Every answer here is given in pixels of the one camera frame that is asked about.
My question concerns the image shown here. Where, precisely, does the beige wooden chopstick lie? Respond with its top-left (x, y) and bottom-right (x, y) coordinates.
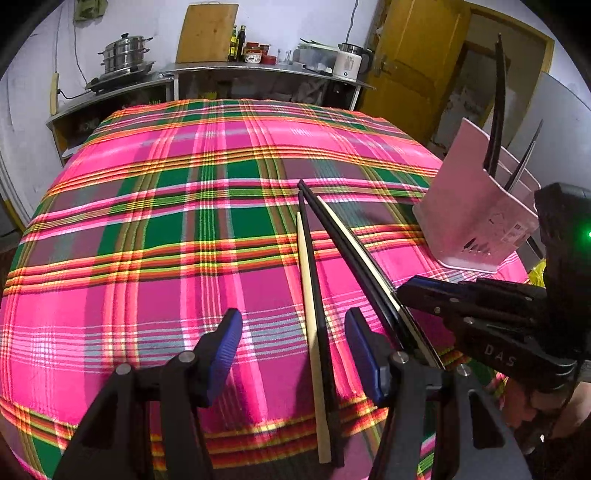
top-left (318, 198), bottom-right (396, 296)
top-left (297, 213), bottom-right (332, 464)

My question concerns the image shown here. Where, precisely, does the thin black chopstick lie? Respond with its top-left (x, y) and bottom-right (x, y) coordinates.
top-left (504, 119), bottom-right (544, 193)

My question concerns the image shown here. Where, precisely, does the metal kitchen counter shelf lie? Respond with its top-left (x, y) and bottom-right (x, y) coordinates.
top-left (46, 62), bottom-right (371, 164)

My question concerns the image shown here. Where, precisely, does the person's right hand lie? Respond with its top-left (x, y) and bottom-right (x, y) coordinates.
top-left (502, 379), bottom-right (590, 438)

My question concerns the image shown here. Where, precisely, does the pink plastic utensil holder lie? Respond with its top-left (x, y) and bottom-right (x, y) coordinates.
top-left (413, 118), bottom-right (540, 273)

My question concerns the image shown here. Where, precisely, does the white electric kettle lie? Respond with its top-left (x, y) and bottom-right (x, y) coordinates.
top-left (332, 51), bottom-right (362, 81)

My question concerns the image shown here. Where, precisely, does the pink plaid tablecloth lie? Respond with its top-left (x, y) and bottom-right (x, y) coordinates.
top-left (0, 98), bottom-right (530, 480)

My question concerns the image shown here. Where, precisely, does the yellow wooden door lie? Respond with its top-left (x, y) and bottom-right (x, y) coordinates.
top-left (360, 0), bottom-right (471, 145)

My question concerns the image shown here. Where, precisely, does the red lidded jar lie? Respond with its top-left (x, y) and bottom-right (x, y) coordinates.
top-left (243, 42), bottom-right (262, 64)

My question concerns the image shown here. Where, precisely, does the dark sauce bottle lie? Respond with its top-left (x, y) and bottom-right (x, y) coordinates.
top-left (236, 25), bottom-right (245, 62)

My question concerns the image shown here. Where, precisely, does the wooden cutting board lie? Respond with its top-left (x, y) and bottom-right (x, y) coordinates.
top-left (175, 3), bottom-right (238, 64)

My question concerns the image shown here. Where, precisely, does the black gas stove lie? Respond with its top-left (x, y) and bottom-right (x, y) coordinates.
top-left (85, 61), bottom-right (154, 93)

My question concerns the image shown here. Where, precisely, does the stainless steel steamer pot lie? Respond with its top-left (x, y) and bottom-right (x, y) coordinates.
top-left (99, 33), bottom-right (152, 74)

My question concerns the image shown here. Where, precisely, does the green hanging cloth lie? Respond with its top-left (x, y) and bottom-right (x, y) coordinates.
top-left (74, 0), bottom-right (108, 22)

